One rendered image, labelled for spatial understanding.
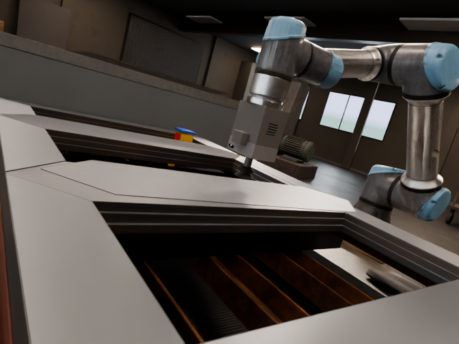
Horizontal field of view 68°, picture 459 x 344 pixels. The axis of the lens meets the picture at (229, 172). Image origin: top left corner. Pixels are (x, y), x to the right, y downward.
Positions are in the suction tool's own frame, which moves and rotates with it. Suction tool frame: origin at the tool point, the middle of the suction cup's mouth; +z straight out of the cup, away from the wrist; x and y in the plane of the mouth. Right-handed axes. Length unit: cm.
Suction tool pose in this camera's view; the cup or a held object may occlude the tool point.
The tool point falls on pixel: (244, 177)
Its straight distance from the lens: 70.7
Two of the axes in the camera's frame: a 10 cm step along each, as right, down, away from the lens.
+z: -2.6, 9.5, 1.9
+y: 5.6, 3.1, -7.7
